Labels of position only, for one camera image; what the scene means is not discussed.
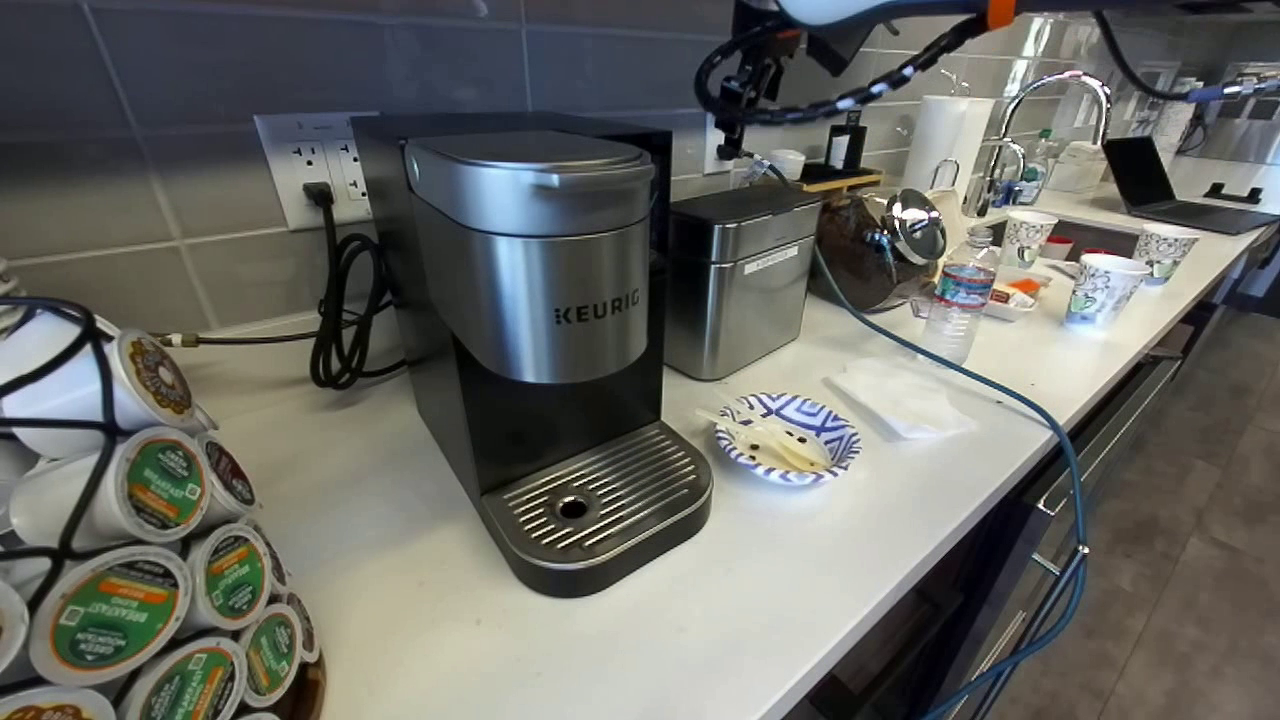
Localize metal drawer handle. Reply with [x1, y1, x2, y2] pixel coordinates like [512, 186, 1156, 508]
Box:
[1034, 352, 1188, 526]

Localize white mug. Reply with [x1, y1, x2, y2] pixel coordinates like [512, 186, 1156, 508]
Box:
[902, 87, 999, 208]

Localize chrome kitchen faucet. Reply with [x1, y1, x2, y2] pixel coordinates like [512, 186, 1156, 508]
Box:
[978, 70, 1120, 215]

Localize double white wall outlet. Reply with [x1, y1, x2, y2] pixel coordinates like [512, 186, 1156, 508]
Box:
[250, 108, 380, 233]

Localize brown lid coffee pod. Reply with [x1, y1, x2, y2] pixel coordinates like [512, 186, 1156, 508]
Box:
[0, 680, 119, 720]
[108, 329, 207, 434]

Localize black power cord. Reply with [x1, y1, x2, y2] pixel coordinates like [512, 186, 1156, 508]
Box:
[156, 175, 404, 398]

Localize single white wall outlet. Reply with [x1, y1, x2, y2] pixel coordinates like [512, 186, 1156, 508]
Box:
[699, 114, 731, 171]

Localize black laptop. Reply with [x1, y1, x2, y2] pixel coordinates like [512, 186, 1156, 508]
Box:
[1101, 131, 1280, 241]

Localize blue printed paper cup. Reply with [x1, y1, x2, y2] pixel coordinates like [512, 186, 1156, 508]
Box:
[1064, 249, 1151, 335]

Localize black silver Keurig coffee machine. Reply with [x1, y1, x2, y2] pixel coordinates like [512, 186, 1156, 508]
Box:
[354, 114, 716, 599]

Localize black wire pod carousel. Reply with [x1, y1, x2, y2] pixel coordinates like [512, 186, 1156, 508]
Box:
[0, 293, 127, 611]

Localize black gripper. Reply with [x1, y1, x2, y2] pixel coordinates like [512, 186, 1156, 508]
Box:
[723, 12, 818, 87]

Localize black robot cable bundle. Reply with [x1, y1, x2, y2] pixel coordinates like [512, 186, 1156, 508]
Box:
[689, 12, 998, 136]

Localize black plug of blue cable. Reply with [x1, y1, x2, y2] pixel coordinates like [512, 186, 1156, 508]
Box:
[711, 118, 754, 166]

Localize blue patterned paper plate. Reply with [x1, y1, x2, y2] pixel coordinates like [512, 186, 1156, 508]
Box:
[708, 389, 867, 492]

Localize black overhead cable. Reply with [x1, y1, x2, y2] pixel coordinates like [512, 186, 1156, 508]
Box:
[1087, 10, 1280, 114]

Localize clear plastic cup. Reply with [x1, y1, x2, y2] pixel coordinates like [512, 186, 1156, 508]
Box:
[998, 206, 1060, 287]

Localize clear plastic water bottle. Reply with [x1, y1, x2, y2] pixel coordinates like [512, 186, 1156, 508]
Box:
[927, 221, 999, 369]

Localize dark glass jar silver lid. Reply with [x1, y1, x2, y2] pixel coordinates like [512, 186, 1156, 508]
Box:
[809, 186, 952, 322]

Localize patterned plastic cup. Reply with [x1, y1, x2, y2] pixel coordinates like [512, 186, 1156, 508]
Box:
[1134, 221, 1200, 293]

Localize silver lidded bin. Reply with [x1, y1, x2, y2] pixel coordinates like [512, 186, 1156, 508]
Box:
[660, 182, 826, 389]

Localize white paper napkin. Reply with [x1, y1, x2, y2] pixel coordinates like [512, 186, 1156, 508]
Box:
[820, 357, 981, 447]

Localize blue cable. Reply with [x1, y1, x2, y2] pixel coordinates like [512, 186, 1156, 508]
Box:
[757, 156, 1095, 720]

